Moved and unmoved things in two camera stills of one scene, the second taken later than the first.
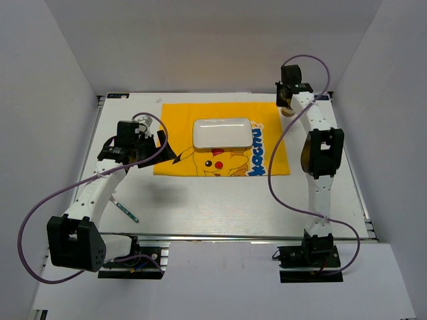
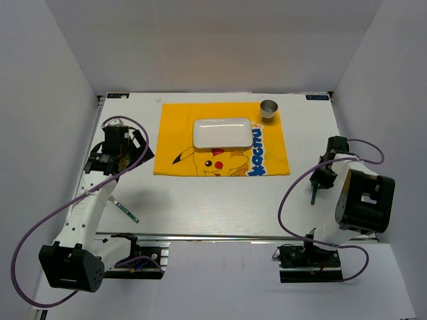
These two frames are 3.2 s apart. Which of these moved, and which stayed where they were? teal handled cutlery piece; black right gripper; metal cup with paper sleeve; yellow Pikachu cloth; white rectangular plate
Moved: black right gripper; metal cup with paper sleeve
Stayed: white rectangular plate; teal handled cutlery piece; yellow Pikachu cloth
